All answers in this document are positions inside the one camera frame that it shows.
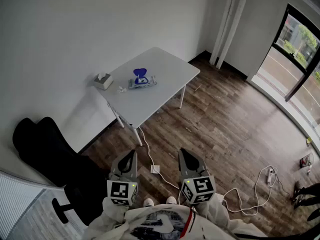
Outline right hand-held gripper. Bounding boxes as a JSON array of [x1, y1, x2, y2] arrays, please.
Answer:
[[178, 148, 216, 206]]

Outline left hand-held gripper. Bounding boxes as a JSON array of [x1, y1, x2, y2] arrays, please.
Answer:
[[106, 149, 139, 207]]

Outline blue lidded wipes pack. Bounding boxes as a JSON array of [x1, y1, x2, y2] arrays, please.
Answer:
[[127, 68, 158, 90]]

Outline person's right forearm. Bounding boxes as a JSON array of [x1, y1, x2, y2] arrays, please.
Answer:
[[194, 196, 232, 225]]

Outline person's left forearm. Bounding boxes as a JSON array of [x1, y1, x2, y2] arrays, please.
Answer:
[[101, 196, 131, 225]]

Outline white printed sweatshirt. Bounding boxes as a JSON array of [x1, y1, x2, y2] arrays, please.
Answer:
[[82, 196, 268, 240]]

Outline black office chair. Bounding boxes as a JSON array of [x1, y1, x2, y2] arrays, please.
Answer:
[[12, 116, 109, 226]]

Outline grey white tissue box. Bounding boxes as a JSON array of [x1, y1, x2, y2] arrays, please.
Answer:
[[93, 72, 114, 91]]

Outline white table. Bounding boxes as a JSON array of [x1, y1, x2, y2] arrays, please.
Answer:
[[98, 46, 201, 147]]

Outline clear bag with red items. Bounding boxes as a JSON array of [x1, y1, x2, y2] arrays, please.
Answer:
[[299, 152, 315, 176]]

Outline black stand legs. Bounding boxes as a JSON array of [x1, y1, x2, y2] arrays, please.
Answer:
[[291, 180, 320, 222]]

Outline striped glass partition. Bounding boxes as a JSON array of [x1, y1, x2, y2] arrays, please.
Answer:
[[0, 170, 66, 240]]

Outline black framed window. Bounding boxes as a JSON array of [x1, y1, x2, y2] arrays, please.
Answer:
[[246, 3, 320, 135]]

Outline white vertical pipe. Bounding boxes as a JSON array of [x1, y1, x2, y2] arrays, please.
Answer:
[[209, 0, 238, 66], [215, 0, 251, 70]]

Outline thin white cable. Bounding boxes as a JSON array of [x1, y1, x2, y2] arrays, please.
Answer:
[[138, 126, 182, 205]]

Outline long looped white cable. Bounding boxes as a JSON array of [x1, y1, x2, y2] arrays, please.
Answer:
[[221, 165, 279, 217]]

